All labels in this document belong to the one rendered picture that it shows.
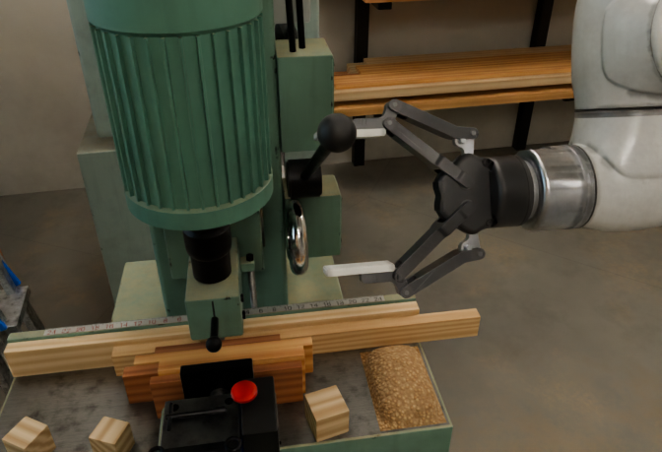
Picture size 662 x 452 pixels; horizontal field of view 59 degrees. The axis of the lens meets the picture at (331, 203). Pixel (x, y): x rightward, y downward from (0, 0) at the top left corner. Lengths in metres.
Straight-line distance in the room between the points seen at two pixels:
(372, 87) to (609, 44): 2.14
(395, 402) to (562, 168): 0.38
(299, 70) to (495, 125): 2.81
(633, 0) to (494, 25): 2.74
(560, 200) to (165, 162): 0.40
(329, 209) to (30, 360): 0.49
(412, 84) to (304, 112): 1.93
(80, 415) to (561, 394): 1.63
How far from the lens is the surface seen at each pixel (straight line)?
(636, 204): 0.66
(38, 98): 3.20
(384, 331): 0.90
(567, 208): 0.63
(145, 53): 0.59
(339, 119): 0.50
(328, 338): 0.89
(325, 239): 0.97
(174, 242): 0.88
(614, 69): 0.64
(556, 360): 2.28
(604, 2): 0.66
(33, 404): 0.94
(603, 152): 0.65
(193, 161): 0.62
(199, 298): 0.77
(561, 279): 2.65
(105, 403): 0.90
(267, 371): 0.80
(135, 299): 1.21
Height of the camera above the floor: 1.55
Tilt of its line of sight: 32 degrees down
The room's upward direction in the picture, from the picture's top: straight up
